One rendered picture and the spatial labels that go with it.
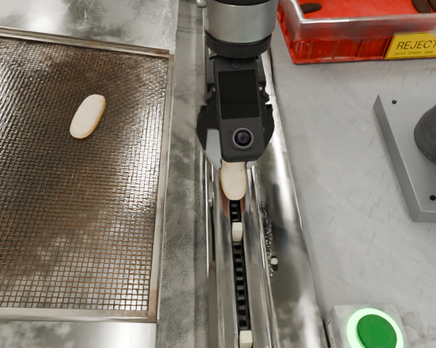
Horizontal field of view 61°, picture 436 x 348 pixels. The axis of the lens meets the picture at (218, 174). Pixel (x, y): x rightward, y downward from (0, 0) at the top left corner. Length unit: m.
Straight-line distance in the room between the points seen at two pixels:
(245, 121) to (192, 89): 0.40
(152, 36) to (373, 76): 0.47
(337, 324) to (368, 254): 0.16
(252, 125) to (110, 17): 0.53
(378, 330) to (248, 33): 0.32
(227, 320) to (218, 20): 0.33
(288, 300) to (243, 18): 0.32
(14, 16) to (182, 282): 0.60
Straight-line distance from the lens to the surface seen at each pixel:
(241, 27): 0.38
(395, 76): 0.89
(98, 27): 0.82
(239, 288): 0.50
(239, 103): 0.39
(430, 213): 0.62
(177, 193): 0.59
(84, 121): 0.59
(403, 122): 0.73
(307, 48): 0.85
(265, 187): 0.55
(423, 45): 0.94
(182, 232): 0.55
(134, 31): 0.82
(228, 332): 0.47
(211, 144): 0.49
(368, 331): 0.44
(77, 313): 0.44
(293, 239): 0.51
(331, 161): 0.66
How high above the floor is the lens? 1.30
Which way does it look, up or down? 51 degrees down
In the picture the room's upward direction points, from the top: straight up
